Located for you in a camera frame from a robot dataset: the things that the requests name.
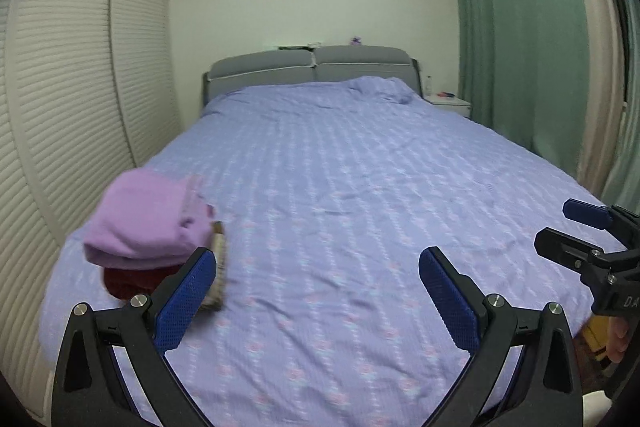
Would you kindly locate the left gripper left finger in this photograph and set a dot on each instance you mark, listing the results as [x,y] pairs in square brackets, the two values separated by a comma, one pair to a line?
[89,389]

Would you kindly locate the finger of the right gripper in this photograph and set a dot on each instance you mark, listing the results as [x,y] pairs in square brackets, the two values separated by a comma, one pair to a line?
[597,217]
[576,254]

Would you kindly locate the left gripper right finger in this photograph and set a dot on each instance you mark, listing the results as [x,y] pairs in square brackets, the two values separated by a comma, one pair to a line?
[522,369]

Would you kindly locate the purple green-striped sweater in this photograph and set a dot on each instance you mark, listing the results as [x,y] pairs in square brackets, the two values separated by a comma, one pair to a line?
[146,221]

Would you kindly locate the person's right hand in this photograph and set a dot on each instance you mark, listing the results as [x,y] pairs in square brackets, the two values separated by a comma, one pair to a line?
[618,338]

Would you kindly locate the beige curtain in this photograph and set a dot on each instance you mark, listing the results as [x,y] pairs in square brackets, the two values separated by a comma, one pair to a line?
[605,94]

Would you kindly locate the red folded garment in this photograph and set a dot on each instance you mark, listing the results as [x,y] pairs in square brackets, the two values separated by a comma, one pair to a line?
[123,280]

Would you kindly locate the brown striped folded garment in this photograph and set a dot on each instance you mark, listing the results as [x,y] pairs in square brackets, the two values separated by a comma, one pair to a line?
[214,298]

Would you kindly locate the white nightstand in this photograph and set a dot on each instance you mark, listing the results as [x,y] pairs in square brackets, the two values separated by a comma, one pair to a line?
[449,102]

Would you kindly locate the green curtain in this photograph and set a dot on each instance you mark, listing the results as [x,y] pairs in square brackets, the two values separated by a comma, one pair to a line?
[524,67]

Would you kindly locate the clear bottle on nightstand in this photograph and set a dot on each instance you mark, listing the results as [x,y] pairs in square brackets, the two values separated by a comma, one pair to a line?
[428,85]

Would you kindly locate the blue floral bedspread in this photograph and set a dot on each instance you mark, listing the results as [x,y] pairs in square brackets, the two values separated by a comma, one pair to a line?
[328,193]

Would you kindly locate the grey padded headboard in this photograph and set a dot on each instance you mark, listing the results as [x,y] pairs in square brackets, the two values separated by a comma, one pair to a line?
[324,64]

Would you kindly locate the white louvered wardrobe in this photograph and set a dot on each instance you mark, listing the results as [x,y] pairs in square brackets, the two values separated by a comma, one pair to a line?
[86,93]

